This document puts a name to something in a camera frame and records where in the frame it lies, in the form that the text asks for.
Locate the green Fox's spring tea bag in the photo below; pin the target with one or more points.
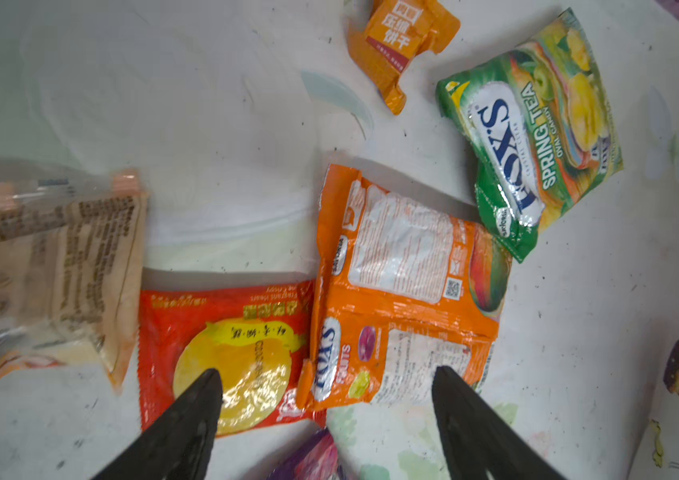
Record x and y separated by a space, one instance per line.
540 123

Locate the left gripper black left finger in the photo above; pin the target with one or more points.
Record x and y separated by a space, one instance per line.
179 443

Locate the clear orange cracker packet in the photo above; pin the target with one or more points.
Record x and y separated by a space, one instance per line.
71 257

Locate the orange Fox's fruits candy bag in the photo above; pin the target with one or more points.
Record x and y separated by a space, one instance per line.
401 289

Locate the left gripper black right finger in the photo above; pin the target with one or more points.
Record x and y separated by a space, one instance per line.
477 443

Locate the purple snack packet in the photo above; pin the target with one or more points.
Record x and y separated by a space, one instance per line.
316 459

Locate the red yellow snack packet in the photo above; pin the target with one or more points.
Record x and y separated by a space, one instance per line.
256 338

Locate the small orange biscuit packet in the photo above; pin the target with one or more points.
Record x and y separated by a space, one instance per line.
397 32

